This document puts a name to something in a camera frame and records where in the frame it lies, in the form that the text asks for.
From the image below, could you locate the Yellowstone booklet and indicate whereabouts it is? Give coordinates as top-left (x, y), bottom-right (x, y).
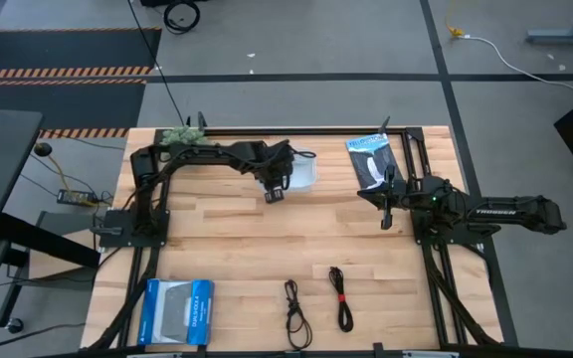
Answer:
top-left (344, 132), bottom-right (407, 192)

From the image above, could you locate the black USB cable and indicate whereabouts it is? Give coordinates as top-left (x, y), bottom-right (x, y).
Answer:
top-left (284, 278), bottom-right (314, 352)

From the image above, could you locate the white floor cable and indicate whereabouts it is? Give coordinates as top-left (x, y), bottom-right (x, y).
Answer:
top-left (458, 33), bottom-right (573, 103)

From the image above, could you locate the black coiled floor cable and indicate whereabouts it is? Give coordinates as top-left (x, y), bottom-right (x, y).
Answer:
top-left (163, 0), bottom-right (202, 35)

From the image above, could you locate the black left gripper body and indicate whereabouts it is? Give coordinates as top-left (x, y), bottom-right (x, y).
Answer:
top-left (261, 140), bottom-right (297, 205)

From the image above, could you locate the grey table leg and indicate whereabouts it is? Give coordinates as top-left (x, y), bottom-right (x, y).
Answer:
top-left (524, 0), bottom-right (573, 49)

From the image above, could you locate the long black floor cable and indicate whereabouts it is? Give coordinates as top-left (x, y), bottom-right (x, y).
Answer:
top-left (126, 0), bottom-right (189, 126)

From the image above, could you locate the blue DualShock controller box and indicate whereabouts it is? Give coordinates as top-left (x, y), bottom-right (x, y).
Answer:
top-left (136, 277), bottom-right (216, 347)

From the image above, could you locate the black cable with red tie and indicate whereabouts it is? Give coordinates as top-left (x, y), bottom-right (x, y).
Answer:
top-left (328, 266), bottom-right (355, 334)

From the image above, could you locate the black hazard-striped floor mat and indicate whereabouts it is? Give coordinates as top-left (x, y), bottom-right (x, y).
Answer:
top-left (0, 27), bottom-right (162, 140)

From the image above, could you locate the black aluminium table frame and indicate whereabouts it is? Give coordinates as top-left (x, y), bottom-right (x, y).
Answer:
top-left (87, 126), bottom-right (519, 358)

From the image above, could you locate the green artificial succulent plant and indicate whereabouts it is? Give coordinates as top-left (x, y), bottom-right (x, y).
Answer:
top-left (160, 126), bottom-right (207, 147)

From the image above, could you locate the yellow plug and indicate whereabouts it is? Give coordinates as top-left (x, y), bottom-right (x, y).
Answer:
top-left (445, 9), bottom-right (466, 40)

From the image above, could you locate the white plastic bin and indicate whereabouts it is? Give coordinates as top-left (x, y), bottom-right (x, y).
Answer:
top-left (257, 147), bottom-right (318, 194)

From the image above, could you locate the black power strip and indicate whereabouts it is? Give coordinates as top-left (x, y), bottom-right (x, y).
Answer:
top-left (56, 188), bottom-right (99, 208)

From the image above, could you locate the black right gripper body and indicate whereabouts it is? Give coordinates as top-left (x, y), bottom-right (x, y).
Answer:
top-left (380, 165), bottom-right (412, 231)

